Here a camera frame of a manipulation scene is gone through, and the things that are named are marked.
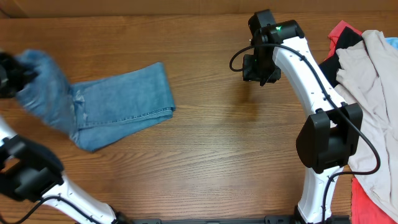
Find blue denim jeans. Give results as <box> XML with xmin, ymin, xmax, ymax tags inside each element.
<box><xmin>16</xmin><ymin>50</ymin><xmax>176</xmax><ymax>152</ymax></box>

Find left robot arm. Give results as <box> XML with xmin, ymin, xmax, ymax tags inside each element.
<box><xmin>1</xmin><ymin>52</ymin><xmax>130</xmax><ymax>223</ymax></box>

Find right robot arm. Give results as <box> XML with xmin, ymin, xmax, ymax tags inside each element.
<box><xmin>243</xmin><ymin>9</ymin><xmax>363</xmax><ymax>223</ymax></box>

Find black cloth garment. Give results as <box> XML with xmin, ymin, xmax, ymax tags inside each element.
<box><xmin>319</xmin><ymin>27</ymin><xmax>363</xmax><ymax>88</ymax></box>

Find white cloth garment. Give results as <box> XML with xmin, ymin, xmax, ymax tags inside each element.
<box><xmin>335</xmin><ymin>30</ymin><xmax>397</xmax><ymax>220</ymax></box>

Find light blue cloth garment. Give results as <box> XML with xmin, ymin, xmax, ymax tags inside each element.
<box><xmin>386</xmin><ymin>37</ymin><xmax>398</xmax><ymax>49</ymax></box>

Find red cloth garment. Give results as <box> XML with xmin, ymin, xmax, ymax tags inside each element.
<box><xmin>324</xmin><ymin>21</ymin><xmax>395</xmax><ymax>224</ymax></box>

